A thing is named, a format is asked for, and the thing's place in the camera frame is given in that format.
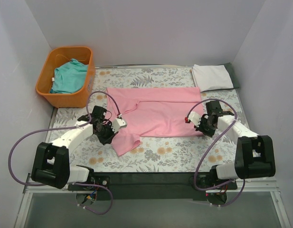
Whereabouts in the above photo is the orange plastic basket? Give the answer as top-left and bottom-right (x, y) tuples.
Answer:
(36, 46), (95, 108)

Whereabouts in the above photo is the folded white t shirt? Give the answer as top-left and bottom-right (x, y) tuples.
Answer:
(192, 65), (234, 92)

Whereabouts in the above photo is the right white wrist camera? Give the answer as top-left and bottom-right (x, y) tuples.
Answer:
(185, 111), (202, 127)

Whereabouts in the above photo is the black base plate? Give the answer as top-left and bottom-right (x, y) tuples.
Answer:
(67, 175), (111, 191)
(195, 172), (237, 190)

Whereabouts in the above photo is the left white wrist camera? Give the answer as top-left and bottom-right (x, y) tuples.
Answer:
(111, 116), (127, 133)

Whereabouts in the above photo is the aluminium frame rail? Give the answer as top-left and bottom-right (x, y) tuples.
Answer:
(25, 172), (278, 193)

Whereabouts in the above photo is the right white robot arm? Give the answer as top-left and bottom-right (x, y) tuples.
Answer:
(185, 99), (276, 191)

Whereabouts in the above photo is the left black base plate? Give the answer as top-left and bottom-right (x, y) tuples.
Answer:
(67, 175), (111, 191)

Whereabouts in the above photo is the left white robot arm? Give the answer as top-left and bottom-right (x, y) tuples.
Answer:
(31, 106), (117, 190)

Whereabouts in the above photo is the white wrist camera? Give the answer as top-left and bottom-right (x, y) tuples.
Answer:
(111, 116), (127, 133)
(185, 111), (202, 127)

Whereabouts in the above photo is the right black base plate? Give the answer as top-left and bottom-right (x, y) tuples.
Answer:
(195, 172), (237, 190)

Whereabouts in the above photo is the teal t shirt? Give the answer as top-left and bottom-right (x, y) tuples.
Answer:
(50, 58), (88, 94)

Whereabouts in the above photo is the pink t shirt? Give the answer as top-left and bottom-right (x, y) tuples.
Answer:
(106, 87), (202, 156)

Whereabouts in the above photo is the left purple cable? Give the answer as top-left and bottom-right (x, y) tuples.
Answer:
(7, 91), (123, 215)

